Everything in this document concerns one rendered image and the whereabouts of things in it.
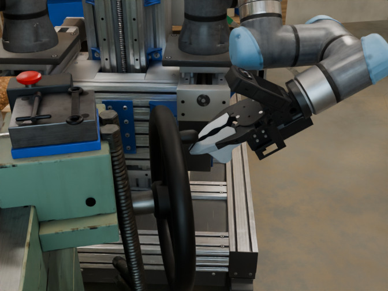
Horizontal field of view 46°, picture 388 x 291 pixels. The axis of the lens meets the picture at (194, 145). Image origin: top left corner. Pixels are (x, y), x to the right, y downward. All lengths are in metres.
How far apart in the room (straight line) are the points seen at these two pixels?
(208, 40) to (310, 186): 1.12
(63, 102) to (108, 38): 0.83
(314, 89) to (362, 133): 1.93
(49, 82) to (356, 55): 0.47
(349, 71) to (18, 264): 0.55
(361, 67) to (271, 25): 0.17
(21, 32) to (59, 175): 0.82
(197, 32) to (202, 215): 0.67
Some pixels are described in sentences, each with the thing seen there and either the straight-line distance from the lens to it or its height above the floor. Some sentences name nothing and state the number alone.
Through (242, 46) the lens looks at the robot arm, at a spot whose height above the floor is 0.99.
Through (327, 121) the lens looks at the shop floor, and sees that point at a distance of 2.75.
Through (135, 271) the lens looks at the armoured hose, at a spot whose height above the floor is 0.72.
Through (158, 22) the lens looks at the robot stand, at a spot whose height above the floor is 0.85.
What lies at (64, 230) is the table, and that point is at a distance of 0.58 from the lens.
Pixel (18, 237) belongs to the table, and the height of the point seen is 0.90.
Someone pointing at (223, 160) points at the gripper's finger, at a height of 0.81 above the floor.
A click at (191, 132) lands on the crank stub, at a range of 0.77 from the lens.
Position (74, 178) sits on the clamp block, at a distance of 0.56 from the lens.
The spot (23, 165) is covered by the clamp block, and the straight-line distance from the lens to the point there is 0.55.
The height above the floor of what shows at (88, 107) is 1.00.
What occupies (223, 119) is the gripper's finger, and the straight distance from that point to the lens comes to 0.80.
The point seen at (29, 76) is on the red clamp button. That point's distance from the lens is 0.61.
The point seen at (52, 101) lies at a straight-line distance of 0.59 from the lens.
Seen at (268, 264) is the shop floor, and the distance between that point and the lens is 1.76.
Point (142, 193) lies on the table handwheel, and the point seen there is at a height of 0.83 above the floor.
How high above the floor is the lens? 1.24
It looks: 31 degrees down
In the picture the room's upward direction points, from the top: straight up
